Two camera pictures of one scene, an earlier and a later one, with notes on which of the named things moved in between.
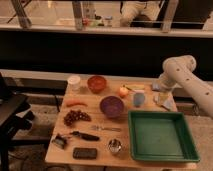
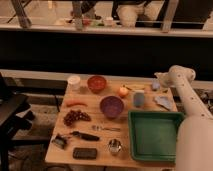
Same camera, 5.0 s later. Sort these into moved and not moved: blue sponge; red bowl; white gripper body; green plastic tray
Moved: white gripper body
Not moved: red bowl; green plastic tray; blue sponge
